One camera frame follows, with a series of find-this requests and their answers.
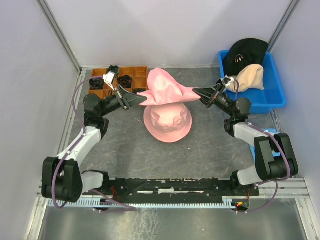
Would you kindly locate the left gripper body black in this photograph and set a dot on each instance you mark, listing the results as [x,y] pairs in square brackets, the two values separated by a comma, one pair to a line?
[110,104]

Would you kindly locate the rolled black belt left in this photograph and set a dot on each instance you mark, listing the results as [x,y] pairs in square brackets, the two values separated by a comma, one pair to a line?
[96,83]

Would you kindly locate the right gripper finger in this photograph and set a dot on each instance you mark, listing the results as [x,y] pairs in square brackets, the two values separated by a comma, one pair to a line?
[208,102]
[206,94]

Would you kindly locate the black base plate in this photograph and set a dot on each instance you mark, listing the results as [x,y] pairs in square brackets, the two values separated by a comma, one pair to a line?
[175,191]

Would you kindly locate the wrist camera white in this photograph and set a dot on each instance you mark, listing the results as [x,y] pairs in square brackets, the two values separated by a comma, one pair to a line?
[109,79]
[227,81]

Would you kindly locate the pink bucket hat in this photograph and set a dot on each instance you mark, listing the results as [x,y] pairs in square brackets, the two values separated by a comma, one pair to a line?
[164,89]
[168,123]

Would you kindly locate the blue cloth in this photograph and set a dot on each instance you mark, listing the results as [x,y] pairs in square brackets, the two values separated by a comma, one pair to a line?
[252,149]

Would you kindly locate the blue plastic bin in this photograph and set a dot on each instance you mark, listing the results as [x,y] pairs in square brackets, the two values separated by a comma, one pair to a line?
[262,101]

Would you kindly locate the orange compartment tray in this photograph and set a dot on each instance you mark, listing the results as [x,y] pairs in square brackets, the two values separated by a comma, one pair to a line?
[139,76]

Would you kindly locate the rolled black belt top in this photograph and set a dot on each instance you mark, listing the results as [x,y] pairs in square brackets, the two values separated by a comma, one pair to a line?
[114,69]

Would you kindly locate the light blue cable duct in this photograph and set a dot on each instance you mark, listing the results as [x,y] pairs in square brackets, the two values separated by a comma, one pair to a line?
[99,202]

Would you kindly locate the black cap with logo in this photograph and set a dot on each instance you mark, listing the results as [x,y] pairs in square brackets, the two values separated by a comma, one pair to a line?
[243,53]

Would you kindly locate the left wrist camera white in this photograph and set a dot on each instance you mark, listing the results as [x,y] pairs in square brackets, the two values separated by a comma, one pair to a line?
[109,79]

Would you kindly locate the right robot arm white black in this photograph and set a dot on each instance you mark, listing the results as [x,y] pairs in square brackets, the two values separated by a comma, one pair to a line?
[274,157]

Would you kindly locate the beige hat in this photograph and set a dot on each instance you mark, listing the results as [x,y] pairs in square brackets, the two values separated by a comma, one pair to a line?
[251,77]

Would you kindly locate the rolled black belt centre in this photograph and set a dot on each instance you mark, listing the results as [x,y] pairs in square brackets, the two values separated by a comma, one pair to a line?
[125,81]

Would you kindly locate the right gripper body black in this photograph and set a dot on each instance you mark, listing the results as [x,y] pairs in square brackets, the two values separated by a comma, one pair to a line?
[222,102]

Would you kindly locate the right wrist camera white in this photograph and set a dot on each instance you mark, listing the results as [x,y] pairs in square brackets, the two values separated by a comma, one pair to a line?
[227,81]

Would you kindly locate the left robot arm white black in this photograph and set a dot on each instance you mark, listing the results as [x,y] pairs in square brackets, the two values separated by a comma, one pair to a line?
[62,179]

